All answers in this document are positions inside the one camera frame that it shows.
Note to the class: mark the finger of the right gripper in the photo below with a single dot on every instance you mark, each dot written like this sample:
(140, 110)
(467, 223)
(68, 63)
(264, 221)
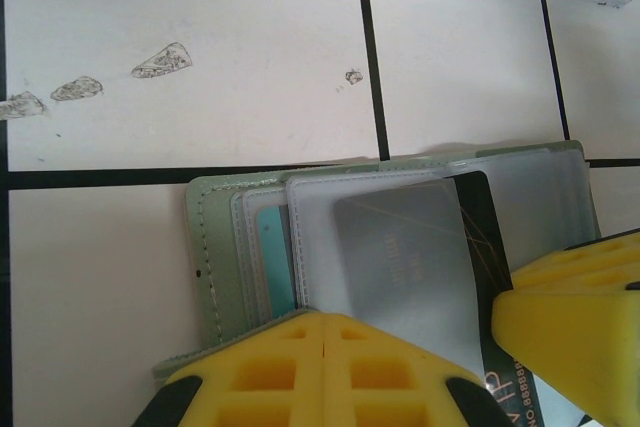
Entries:
(575, 347)
(540, 274)

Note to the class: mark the black VIP credit card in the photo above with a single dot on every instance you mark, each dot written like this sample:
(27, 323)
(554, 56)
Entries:
(487, 227)

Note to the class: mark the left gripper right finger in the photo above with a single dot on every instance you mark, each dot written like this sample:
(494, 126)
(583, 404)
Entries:
(335, 387)

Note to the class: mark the teal credit card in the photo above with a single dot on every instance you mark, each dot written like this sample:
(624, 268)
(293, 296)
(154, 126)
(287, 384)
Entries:
(275, 267)

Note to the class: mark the green leather card holder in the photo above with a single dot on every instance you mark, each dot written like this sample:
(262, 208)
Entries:
(200, 207)

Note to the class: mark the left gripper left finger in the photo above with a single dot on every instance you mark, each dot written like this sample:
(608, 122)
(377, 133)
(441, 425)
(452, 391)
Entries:
(310, 387)

